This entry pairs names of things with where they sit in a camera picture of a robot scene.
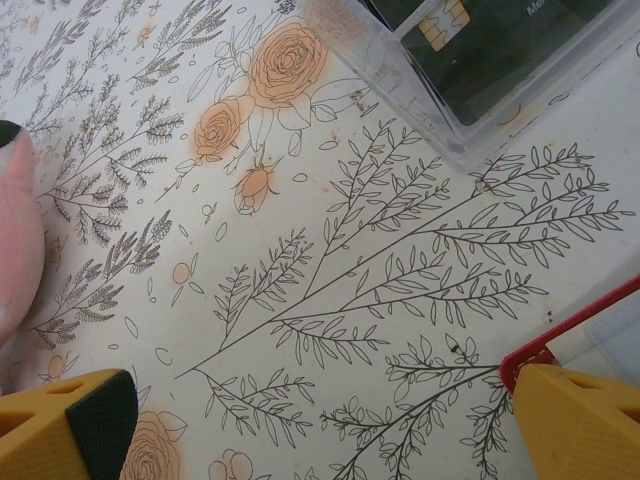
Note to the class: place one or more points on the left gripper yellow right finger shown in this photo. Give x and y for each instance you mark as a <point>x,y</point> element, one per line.
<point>590,430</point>

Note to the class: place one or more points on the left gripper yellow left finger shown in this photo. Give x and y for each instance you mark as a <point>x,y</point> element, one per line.
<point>45,435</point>

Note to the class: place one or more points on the red card holder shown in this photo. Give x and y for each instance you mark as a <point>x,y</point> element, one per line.
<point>575,322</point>

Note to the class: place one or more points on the black VIP credit card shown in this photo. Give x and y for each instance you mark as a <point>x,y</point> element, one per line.
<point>500,65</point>

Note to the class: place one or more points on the clear acrylic card organizer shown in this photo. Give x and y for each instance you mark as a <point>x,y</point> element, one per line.
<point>390,65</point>

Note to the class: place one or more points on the pink plush toy red dress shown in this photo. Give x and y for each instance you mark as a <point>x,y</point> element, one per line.
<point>17,240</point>

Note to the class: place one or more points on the floral patterned table mat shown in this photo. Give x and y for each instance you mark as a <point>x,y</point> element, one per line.
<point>250,250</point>

